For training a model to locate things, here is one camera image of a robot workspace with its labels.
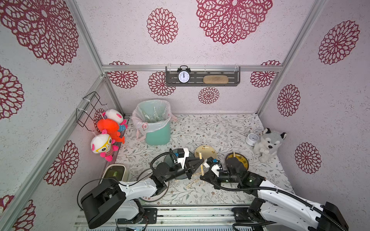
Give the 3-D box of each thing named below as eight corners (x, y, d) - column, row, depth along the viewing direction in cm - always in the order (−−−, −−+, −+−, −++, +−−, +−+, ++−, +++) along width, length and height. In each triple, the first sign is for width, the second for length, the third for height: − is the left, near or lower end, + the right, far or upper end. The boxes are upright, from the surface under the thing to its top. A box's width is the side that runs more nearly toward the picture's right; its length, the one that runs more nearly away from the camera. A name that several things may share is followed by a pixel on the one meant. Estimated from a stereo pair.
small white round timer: (251, 147, 103) (254, 144, 100) (243, 141, 106) (245, 138, 103) (258, 140, 107) (260, 136, 104) (250, 134, 110) (252, 131, 107)
